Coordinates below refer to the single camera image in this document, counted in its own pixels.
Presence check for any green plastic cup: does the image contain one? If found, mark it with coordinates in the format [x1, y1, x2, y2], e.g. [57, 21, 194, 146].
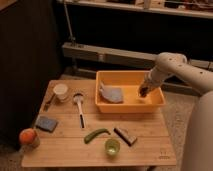
[105, 138, 120, 156]

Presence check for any white paper cup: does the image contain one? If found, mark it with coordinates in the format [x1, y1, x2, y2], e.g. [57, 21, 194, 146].
[53, 84, 69, 102]

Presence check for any metal vertical pole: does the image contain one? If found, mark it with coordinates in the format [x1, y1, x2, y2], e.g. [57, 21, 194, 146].
[63, 0, 76, 46]

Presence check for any orange peach fruit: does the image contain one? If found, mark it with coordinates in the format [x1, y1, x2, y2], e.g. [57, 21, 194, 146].
[19, 128, 37, 145]

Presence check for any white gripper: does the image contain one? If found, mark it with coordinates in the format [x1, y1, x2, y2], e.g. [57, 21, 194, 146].
[139, 72, 157, 97]

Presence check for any yellow plastic tray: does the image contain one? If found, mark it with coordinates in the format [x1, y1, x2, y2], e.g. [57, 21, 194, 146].
[95, 70, 165, 114]

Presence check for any white handled spatula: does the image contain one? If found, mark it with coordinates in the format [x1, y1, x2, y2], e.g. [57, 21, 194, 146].
[73, 93, 85, 128]

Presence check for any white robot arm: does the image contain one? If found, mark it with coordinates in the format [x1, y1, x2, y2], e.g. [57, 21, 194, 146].
[138, 52, 213, 171]

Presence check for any grey cloth in tray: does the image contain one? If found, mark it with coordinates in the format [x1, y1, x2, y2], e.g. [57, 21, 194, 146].
[99, 83, 123, 103]

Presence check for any green chili pepper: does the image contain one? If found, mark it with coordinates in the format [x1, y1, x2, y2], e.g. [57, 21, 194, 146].
[84, 128, 110, 144]

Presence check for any blue sponge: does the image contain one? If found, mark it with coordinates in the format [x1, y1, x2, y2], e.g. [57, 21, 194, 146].
[36, 116, 58, 132]

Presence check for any dark rectangular brush block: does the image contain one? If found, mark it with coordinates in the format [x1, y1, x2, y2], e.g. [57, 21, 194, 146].
[114, 127, 137, 146]

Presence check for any wooden folding table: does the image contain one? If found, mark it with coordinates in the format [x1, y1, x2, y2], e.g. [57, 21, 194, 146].
[22, 80, 176, 167]

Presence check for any grey metal shelf beam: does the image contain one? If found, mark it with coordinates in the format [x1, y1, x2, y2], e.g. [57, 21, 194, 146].
[61, 42, 213, 72]

